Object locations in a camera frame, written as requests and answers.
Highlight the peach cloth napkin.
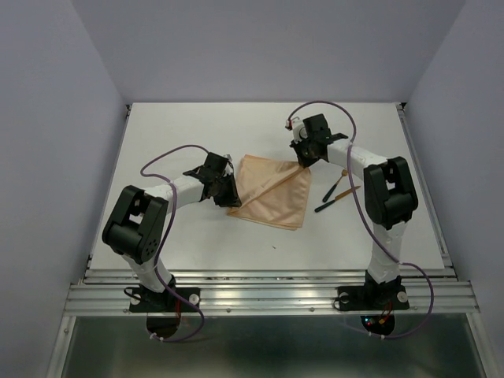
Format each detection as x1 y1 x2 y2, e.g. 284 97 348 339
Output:
228 154 312 230

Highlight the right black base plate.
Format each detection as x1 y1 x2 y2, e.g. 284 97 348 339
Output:
333 286 410 312

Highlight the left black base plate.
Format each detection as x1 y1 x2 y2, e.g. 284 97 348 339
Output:
123 285 199 313

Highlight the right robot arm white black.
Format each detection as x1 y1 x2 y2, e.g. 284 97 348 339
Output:
286 114 418 307

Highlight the aluminium rail frame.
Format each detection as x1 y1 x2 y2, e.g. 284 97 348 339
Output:
45 102 491 378

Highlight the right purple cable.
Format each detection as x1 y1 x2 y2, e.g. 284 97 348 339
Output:
286 100 436 342

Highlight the gold fork black handle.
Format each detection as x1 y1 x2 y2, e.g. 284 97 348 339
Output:
322 169 348 203

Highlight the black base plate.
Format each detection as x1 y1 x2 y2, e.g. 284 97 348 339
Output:
123 285 199 313
333 286 410 312

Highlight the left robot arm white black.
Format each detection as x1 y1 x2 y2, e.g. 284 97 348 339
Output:
102 152 241 311

